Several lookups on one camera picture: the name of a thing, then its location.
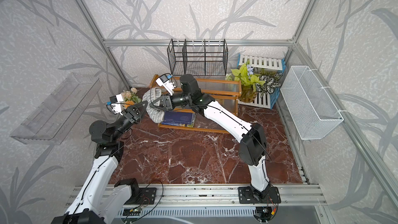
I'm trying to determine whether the grey striped cloth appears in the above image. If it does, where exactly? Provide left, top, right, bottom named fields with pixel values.
left=142, top=87, right=165, bottom=123

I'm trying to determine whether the orange wooden three-tier bookshelf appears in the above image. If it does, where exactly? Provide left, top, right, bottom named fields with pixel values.
left=148, top=74, right=243, bottom=134

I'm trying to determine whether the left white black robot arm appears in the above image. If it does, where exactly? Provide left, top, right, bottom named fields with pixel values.
left=52, top=101, right=148, bottom=224

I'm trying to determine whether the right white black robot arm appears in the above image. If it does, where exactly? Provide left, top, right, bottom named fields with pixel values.
left=150, top=73, right=272, bottom=203

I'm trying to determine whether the flower bouquet in white pot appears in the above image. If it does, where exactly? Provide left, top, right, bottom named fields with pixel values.
left=121, top=88, right=142, bottom=108

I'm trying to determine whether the green potted plant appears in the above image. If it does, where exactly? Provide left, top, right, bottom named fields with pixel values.
left=226, top=62, right=263, bottom=103

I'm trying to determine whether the black white variegated plant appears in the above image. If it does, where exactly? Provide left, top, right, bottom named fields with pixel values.
left=256, top=69, right=283, bottom=95

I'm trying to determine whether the white blue wooden crate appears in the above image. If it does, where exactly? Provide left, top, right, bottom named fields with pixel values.
left=237, top=54, right=286, bottom=109

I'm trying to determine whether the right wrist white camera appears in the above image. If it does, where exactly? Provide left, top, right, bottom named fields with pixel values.
left=155, top=73, right=177, bottom=95

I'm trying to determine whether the wrist white camera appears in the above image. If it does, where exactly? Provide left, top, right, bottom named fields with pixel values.
left=155, top=73, right=177, bottom=95
left=106, top=94, right=124, bottom=115

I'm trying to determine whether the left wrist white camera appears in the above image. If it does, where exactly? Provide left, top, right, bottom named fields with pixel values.
left=106, top=94, right=124, bottom=115

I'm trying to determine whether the black wire mesh organizer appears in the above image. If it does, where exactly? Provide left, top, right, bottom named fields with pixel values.
left=167, top=39, right=229, bottom=76

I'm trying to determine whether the clear acrylic wall shelf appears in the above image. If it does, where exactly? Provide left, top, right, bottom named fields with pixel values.
left=10, top=73, right=102, bottom=145

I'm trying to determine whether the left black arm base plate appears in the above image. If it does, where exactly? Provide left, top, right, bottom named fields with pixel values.
left=125, top=188, right=157, bottom=205

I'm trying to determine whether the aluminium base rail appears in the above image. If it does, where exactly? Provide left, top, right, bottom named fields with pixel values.
left=66, top=183, right=327, bottom=208

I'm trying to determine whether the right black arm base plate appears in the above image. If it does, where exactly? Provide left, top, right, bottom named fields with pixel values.
left=238, top=185, right=282, bottom=204

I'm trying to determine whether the white wire mesh basket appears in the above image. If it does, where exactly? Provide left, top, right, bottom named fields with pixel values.
left=281, top=65, right=344, bottom=140

